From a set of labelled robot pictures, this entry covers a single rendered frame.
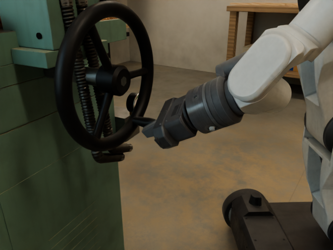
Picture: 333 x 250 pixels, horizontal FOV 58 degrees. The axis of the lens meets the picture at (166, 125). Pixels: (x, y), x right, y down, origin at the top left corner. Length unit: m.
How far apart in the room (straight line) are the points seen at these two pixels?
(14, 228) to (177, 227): 0.83
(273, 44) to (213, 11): 3.56
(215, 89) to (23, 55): 0.36
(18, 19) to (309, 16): 0.51
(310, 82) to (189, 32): 3.32
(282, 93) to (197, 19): 3.63
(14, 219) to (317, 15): 0.70
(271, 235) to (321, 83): 0.57
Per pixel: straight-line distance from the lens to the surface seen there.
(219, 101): 0.50
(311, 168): 1.10
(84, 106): 0.65
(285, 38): 0.48
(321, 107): 0.90
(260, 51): 0.48
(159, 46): 4.47
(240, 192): 1.35
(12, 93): 0.68
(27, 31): 0.65
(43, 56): 0.60
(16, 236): 0.80
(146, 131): 0.63
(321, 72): 0.84
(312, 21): 0.50
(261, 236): 1.17
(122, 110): 0.99
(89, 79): 0.63
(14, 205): 0.75
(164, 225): 1.45
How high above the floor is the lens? 0.97
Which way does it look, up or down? 24 degrees down
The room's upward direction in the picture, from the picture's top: straight up
